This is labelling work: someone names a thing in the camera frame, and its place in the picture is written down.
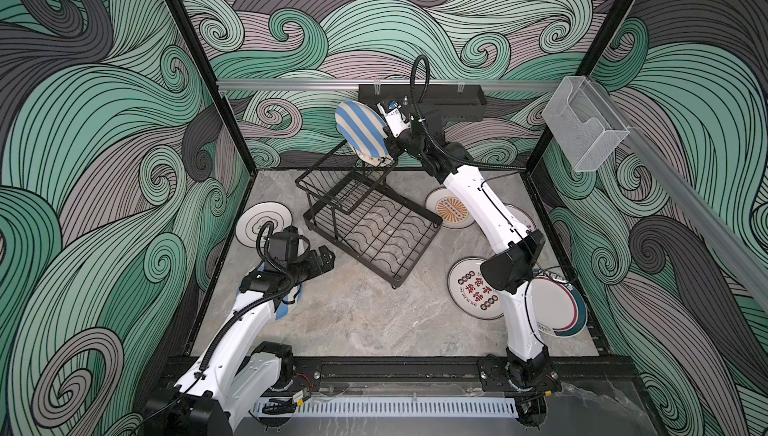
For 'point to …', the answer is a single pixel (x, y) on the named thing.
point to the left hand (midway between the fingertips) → (323, 257)
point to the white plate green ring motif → (254, 217)
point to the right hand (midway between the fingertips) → (389, 124)
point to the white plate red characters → (471, 292)
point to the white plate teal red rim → (556, 307)
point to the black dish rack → (357, 208)
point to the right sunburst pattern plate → (519, 214)
